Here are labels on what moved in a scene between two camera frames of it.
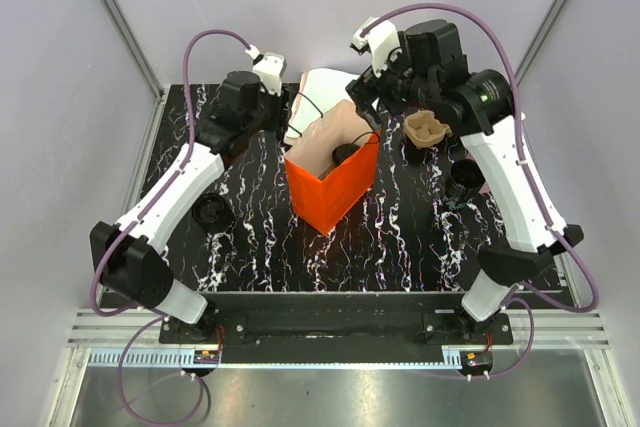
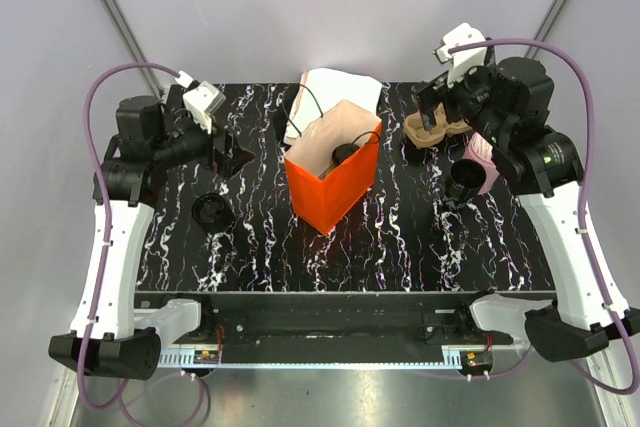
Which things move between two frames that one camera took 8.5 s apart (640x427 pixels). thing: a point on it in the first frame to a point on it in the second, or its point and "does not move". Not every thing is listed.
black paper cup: [466, 180] does not move
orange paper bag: [323, 193] does not move
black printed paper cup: [339, 153] does not move
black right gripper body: [393, 89] to [464, 102]
